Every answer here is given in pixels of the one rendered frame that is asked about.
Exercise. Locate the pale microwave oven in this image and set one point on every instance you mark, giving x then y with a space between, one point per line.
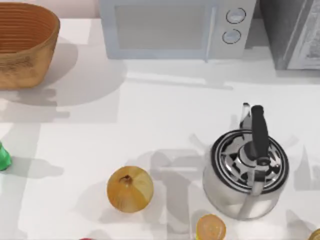
250 25

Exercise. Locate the brown woven basket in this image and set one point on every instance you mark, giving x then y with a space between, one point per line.
27 57

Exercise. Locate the yellow round object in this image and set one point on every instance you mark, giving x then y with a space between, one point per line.
315 235

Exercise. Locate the round microwave knob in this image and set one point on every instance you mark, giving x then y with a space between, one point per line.
231 36
236 14

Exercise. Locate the grey cabinet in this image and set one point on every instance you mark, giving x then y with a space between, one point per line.
282 35

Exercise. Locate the microwave door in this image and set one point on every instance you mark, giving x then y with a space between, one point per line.
160 27

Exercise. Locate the red object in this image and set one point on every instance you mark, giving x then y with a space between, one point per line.
86 239

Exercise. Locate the green bottle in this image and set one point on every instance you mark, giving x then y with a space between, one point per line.
3 157

